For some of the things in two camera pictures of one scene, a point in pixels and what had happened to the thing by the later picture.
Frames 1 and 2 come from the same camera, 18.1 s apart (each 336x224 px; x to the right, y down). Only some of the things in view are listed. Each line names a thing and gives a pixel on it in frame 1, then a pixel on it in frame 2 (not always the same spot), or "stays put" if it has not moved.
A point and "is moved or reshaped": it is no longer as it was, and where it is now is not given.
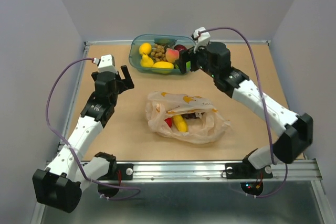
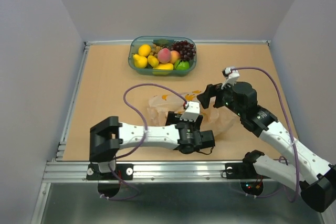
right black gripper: (190, 54) -> (210, 91)
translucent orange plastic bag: (161, 105) is moved or reshaped
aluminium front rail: (293, 171) stays put
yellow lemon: (145, 48) stays put
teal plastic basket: (134, 56) stays put
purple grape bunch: (191, 116) is moved or reshaped
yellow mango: (163, 67) stays put
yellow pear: (146, 61) -> (139, 61)
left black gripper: (128, 84) -> (172, 118)
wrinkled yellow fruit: (180, 123) is moved or reshaped
